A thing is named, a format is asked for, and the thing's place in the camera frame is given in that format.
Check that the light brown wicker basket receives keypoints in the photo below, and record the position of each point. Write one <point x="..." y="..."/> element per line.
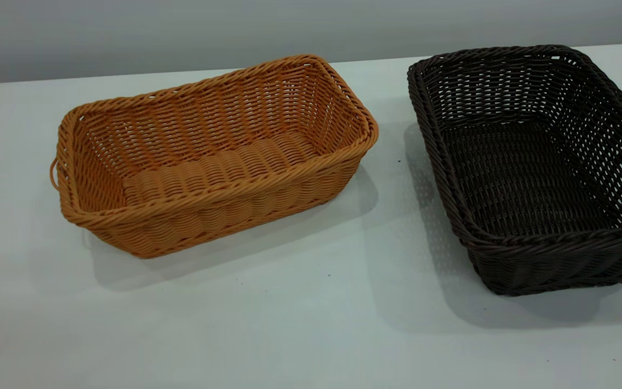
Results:
<point x="224" y="200"/>

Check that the dark brown wicker basket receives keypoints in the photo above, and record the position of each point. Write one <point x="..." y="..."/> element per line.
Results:
<point x="527" y="178"/>

